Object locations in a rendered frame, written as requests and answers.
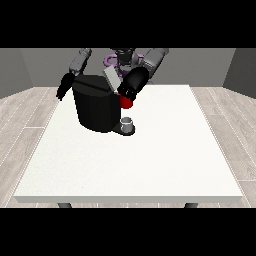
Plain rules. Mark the small grey cup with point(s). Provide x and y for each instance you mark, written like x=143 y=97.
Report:
x=127 y=124

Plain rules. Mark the pale grey machine lid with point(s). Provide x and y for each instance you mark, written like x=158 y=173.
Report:
x=111 y=78

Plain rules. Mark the black coffee machine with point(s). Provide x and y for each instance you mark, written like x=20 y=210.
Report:
x=96 y=106

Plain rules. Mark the red pod holder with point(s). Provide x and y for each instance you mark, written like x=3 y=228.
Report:
x=125 y=102

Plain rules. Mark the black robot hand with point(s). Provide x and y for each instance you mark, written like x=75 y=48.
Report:
x=134 y=82
x=64 y=84

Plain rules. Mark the dark table leg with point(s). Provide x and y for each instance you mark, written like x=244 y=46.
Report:
x=64 y=205
x=191 y=205

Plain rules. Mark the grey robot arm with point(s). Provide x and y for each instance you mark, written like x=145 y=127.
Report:
x=79 y=62
x=152 y=60

